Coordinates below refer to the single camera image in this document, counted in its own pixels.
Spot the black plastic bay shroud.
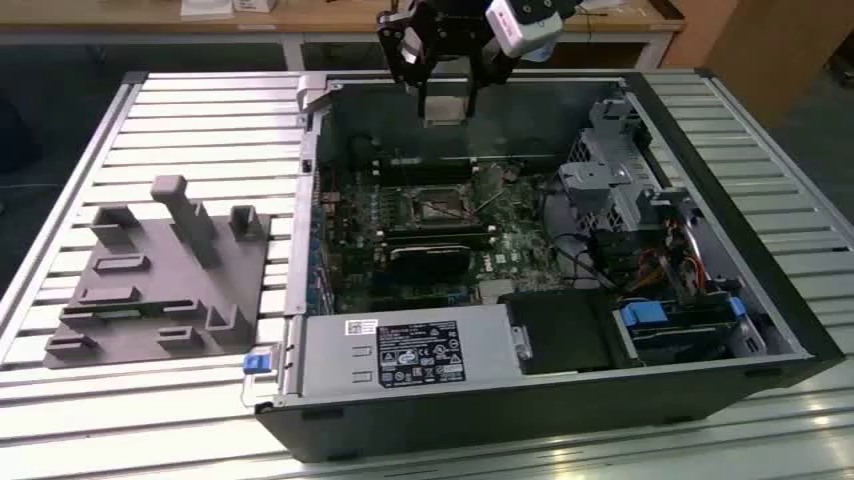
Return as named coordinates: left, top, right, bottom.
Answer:
left=496, top=289, right=635, bottom=376

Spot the grey plastic case bracket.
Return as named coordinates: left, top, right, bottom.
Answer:
left=294, top=74, right=342, bottom=112

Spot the CPU socket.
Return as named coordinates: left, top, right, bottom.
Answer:
left=404, top=184, right=478, bottom=229

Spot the silver CPU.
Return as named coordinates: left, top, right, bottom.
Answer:
left=424, top=94, right=468, bottom=127

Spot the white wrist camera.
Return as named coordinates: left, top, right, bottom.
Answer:
left=484, top=0, right=565, bottom=59

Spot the wooden cabinet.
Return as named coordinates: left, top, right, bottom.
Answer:
left=703, top=0, right=854, bottom=129

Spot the graphics card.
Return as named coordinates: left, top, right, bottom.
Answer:
left=385, top=242, right=473, bottom=277

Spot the green motherboard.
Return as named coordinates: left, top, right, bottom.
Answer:
left=310, top=158, right=578, bottom=315

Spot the grey power supply unit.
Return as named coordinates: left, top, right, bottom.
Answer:
left=292, top=303, right=528, bottom=401

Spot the grey parts rack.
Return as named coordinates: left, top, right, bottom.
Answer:
left=42, top=174, right=274, bottom=371

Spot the black PC case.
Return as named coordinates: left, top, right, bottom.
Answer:
left=250, top=68, right=847, bottom=464

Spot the red yellow wire bundle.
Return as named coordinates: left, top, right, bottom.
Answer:
left=629, top=247, right=712, bottom=296

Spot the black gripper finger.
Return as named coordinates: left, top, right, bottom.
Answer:
left=376, top=0, right=440, bottom=121
left=465, top=27, right=514, bottom=117

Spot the grey metal drive cage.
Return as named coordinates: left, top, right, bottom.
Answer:
left=556, top=97, right=699, bottom=236

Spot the hard disk in blue carrier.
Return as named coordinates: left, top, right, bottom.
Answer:
left=616, top=298, right=741, bottom=359

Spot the black expansion slot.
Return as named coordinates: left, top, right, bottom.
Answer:
left=369, top=295, right=461, bottom=310

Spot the green RAM stick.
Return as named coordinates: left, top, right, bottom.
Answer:
left=85, top=303, right=169, bottom=319

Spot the wooden desk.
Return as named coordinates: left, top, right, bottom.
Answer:
left=0, top=0, right=687, bottom=71

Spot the metal socket cover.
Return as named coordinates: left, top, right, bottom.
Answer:
left=472, top=163, right=509, bottom=214

